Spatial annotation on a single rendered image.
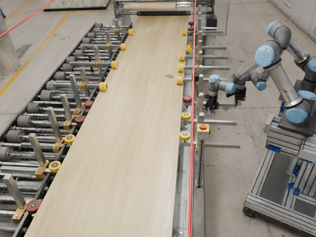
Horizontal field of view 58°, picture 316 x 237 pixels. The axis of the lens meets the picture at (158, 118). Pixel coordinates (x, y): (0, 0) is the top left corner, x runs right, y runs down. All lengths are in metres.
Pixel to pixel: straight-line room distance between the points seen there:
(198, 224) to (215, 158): 1.48
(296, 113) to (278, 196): 1.04
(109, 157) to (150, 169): 0.31
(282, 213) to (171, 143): 1.13
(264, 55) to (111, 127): 1.22
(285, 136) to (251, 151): 1.24
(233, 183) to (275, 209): 0.57
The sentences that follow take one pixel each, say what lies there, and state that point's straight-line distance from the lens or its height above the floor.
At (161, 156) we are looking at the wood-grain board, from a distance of 1.97.
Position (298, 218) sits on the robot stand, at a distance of 2.67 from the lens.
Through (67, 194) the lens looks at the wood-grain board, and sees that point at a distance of 1.86.
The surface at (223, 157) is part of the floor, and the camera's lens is 3.28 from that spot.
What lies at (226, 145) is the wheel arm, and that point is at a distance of 2.19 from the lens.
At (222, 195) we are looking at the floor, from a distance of 2.92.
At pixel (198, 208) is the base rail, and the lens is 1.95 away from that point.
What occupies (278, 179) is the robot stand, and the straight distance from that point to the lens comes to 2.90.
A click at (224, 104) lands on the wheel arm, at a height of 0.86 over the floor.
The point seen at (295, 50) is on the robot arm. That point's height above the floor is 1.34.
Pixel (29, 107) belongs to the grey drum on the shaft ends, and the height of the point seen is 0.84.
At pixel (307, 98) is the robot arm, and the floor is 1.26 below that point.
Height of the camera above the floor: 2.29
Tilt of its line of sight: 37 degrees down
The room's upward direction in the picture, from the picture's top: 3 degrees counter-clockwise
